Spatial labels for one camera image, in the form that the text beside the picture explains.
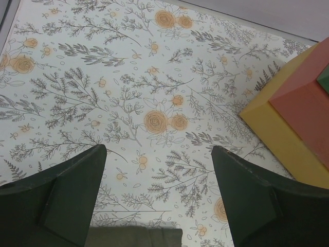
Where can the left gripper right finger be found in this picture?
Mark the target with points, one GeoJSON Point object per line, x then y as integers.
{"type": "Point", "coordinates": [264, 208]}

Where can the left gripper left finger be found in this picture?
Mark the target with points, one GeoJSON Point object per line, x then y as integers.
{"type": "Point", "coordinates": [53, 207]}

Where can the yellow bottom drawer box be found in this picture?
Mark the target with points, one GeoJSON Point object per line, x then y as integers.
{"type": "Point", "coordinates": [278, 136]}

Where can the pink drawer box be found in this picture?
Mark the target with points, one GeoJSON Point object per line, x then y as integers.
{"type": "Point", "coordinates": [303, 103]}

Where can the olive green folded cloth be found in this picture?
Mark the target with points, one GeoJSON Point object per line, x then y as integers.
{"type": "Point", "coordinates": [133, 236]}

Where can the floral patterned table mat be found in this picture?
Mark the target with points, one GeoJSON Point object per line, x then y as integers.
{"type": "Point", "coordinates": [158, 84]}

